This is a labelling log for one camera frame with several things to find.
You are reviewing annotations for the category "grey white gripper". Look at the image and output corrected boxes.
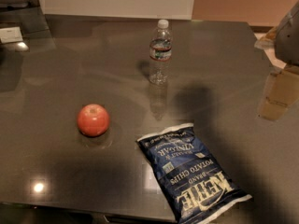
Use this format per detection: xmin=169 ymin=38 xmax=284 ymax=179
xmin=258 ymin=2 xmax=299 ymax=121

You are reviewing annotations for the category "clear plastic water bottle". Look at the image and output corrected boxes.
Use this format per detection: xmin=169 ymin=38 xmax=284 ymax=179
xmin=149 ymin=20 xmax=173 ymax=85

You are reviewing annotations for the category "blue Kettle chip bag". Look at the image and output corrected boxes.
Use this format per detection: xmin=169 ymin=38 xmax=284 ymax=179
xmin=137 ymin=123 xmax=251 ymax=224

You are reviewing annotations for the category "red apple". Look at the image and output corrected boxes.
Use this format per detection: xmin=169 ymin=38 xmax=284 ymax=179
xmin=77 ymin=104 xmax=110 ymax=137

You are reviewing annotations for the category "white card on counter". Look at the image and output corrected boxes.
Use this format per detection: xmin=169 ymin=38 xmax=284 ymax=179
xmin=0 ymin=27 xmax=22 ymax=44

